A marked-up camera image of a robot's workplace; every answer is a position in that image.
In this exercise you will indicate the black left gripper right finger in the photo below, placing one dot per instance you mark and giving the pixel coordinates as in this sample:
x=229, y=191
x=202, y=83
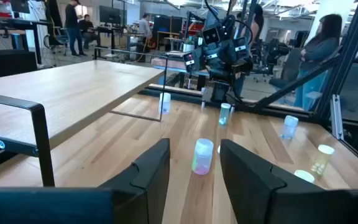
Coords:
x=253, y=193

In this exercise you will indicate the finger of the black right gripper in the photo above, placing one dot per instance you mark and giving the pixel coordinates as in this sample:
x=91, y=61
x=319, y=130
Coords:
x=229, y=57
x=211, y=67

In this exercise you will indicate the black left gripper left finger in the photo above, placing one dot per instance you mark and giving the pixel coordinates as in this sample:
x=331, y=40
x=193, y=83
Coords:
x=148, y=193

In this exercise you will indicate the teal medicine bottle white cap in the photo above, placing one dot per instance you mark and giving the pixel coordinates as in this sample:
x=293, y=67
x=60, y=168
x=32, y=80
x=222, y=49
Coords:
x=224, y=114
x=289, y=127

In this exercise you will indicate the yellow medicine bottle white cap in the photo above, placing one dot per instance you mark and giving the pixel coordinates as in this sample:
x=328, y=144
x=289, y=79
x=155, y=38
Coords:
x=322, y=159
x=304, y=175

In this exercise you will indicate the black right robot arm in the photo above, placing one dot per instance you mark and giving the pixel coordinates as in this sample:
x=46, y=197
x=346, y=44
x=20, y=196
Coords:
x=219, y=93

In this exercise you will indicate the small potted plant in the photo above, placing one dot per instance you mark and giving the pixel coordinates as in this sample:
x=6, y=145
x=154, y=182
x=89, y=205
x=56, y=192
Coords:
x=189, y=46

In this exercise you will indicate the person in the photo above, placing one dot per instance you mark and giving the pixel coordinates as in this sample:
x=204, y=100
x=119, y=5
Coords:
x=73, y=28
x=319, y=53
x=257, y=28
x=145, y=28
x=87, y=31

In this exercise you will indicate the dark office chair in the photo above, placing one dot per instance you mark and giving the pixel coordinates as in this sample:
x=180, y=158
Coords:
x=287, y=68

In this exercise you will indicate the black computer monitor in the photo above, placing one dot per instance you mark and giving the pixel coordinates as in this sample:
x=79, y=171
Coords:
x=109, y=14

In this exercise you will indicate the dark desk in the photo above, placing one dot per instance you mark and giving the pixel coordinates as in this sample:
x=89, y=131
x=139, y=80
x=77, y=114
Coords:
x=26, y=23

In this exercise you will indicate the black cabinet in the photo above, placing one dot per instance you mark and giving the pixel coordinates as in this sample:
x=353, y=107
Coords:
x=8, y=63

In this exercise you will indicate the workbench with blue frame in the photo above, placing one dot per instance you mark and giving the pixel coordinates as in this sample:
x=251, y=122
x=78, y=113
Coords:
x=172, y=63

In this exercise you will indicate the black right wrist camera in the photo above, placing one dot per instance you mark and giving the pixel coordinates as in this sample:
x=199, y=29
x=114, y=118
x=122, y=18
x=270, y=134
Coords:
x=211, y=35

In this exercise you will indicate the silver angle bracket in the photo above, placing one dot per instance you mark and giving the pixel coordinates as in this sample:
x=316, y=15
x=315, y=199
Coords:
x=337, y=118

